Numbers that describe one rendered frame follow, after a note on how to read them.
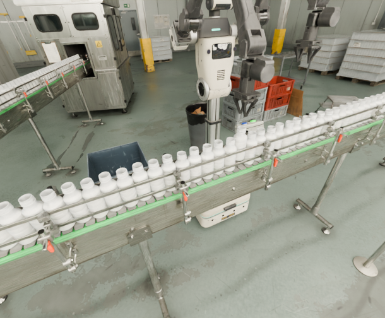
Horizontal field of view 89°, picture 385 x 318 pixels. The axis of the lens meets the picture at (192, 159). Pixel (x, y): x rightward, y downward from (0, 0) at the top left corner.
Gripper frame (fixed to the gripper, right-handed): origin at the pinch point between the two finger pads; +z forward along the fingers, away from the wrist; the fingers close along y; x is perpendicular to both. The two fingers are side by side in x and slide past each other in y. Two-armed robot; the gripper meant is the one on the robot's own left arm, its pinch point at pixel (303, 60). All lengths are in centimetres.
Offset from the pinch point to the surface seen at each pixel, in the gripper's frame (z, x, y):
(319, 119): 27.1, -3.7, -15.9
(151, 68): 124, -104, 729
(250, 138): 25, 43, -16
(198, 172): 34, 70, -17
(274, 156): 32, 37, -26
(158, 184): 32, 88, -18
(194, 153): 24, 71, -16
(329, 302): 141, -1, -66
